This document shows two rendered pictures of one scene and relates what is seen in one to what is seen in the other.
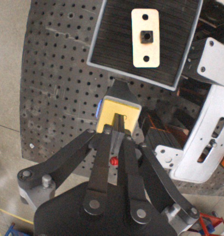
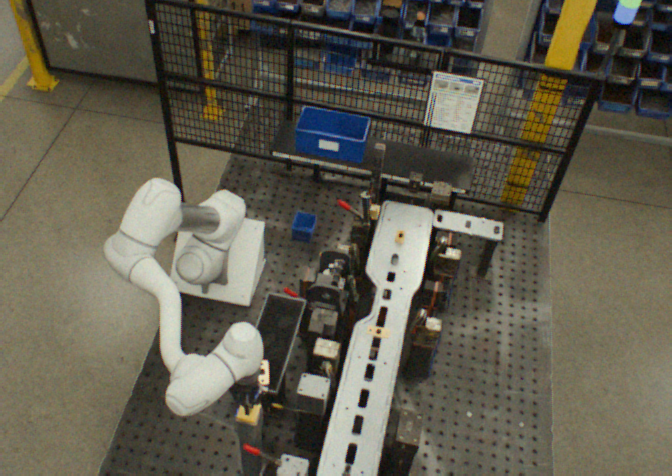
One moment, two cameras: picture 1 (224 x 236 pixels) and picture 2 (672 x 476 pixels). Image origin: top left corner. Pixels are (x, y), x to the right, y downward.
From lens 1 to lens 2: 2.18 m
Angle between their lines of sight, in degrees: 61
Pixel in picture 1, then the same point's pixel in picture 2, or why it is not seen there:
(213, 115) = (340, 441)
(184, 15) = (280, 361)
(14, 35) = (19, 429)
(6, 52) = not seen: outside the picture
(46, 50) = (158, 423)
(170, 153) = (295, 461)
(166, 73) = (272, 386)
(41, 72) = (143, 451)
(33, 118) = not seen: outside the picture
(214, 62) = (308, 385)
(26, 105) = not seen: outside the picture
